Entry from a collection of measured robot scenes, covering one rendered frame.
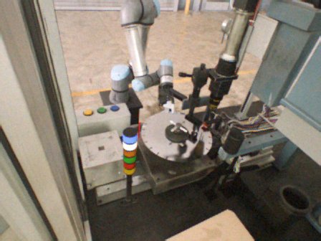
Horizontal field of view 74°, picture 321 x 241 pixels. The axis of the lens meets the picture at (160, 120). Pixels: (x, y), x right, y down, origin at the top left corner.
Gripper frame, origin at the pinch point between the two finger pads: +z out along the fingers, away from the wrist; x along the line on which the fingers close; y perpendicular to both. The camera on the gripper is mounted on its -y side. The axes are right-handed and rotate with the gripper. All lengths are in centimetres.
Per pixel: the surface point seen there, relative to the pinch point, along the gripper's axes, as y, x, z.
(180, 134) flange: -0.6, 17.1, 12.9
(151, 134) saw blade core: 12.3, 15.9, 12.7
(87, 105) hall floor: 79, -142, -61
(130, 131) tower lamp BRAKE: 21, 45, 19
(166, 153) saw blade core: 6.5, 21.6, 22.0
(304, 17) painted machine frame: -25, 68, -7
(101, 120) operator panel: 37.0, 2.8, 2.7
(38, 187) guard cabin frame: 27, 91, 35
